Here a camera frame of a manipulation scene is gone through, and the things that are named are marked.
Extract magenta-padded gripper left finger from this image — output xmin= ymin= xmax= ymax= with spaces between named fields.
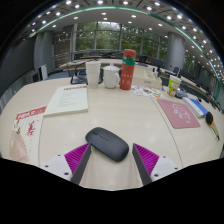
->
xmin=42 ymin=142 xmax=92 ymax=185

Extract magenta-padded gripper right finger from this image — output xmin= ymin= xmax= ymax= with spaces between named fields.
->
xmin=131 ymin=143 xmax=182 ymax=186

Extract black computer mouse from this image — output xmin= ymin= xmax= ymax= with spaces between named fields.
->
xmin=84 ymin=126 xmax=130 ymax=163

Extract pink mouse pad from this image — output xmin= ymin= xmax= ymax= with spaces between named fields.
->
xmin=156 ymin=98 xmax=202 ymax=130

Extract red and white magazine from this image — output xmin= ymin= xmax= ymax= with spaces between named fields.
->
xmin=8 ymin=105 xmax=48 ymax=164

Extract white paper booklet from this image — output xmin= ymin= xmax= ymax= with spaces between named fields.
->
xmin=43 ymin=84 xmax=89 ymax=117

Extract black handheld microphone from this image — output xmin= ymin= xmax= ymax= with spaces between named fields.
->
xmin=205 ymin=111 xmax=221 ymax=141

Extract blue and white book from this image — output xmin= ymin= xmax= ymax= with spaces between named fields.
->
xmin=181 ymin=96 xmax=210 ymax=119

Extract colourful sticker sheet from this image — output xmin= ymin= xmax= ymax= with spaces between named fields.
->
xmin=130 ymin=84 xmax=166 ymax=100

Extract green-printed paper cup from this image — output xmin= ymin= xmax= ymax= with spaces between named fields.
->
xmin=167 ymin=74 xmax=182 ymax=98

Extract white cardboard box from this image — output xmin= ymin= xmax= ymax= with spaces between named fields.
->
xmin=132 ymin=64 xmax=163 ymax=90

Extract white standing cabinet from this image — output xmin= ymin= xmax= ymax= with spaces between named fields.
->
xmin=39 ymin=64 xmax=49 ymax=81

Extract white paper cup stack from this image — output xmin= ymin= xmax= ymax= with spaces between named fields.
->
xmin=85 ymin=60 xmax=102 ymax=90

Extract white lidded mug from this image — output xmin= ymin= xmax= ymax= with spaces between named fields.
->
xmin=102 ymin=63 xmax=121 ymax=90

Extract red drink bottle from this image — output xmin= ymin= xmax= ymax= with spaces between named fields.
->
xmin=119 ymin=48 xmax=137 ymax=91

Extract long curved conference table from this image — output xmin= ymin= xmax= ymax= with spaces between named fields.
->
xmin=58 ymin=58 xmax=188 ymax=84

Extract ceiling lights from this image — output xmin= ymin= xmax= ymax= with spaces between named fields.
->
xmin=19 ymin=0 xmax=224 ymax=84

